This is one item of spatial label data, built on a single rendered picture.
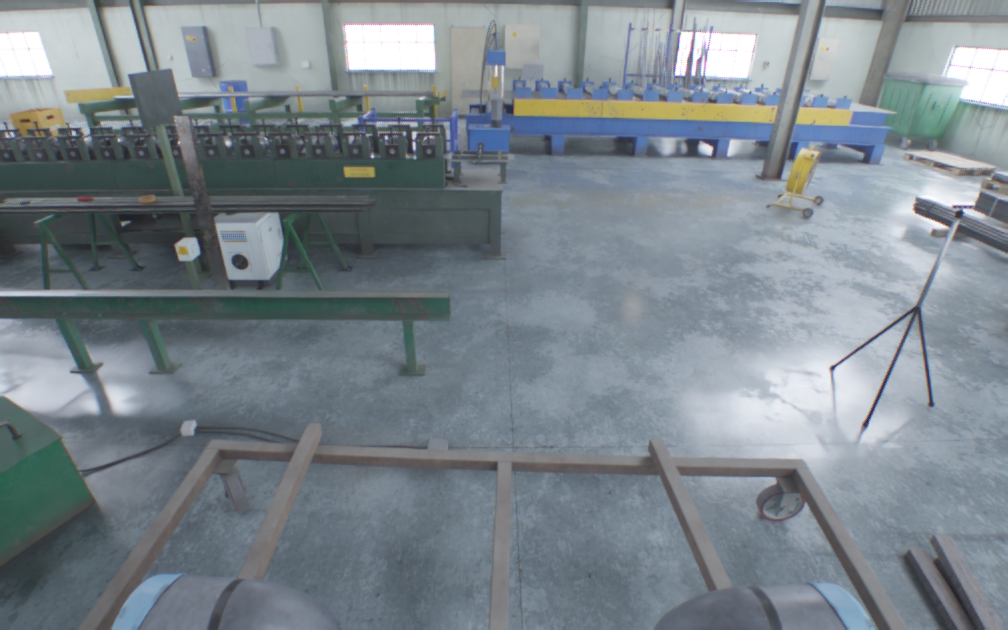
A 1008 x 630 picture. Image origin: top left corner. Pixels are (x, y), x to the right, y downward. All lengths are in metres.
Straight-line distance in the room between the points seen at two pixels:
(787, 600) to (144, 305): 3.47
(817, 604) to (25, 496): 2.77
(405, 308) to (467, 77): 10.01
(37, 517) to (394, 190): 3.25
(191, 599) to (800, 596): 0.76
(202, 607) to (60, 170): 5.42
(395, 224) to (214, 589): 4.22
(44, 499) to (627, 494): 2.56
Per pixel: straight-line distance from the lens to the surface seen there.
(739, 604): 0.77
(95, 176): 5.80
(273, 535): 2.06
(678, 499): 2.13
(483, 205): 4.64
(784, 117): 8.72
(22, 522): 2.95
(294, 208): 4.19
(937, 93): 13.51
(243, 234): 4.50
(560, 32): 13.33
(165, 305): 3.59
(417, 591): 2.24
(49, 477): 2.90
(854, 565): 2.29
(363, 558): 2.36
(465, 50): 12.66
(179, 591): 0.81
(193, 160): 3.89
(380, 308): 3.09
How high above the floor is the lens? 1.89
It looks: 30 degrees down
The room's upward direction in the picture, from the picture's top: 1 degrees clockwise
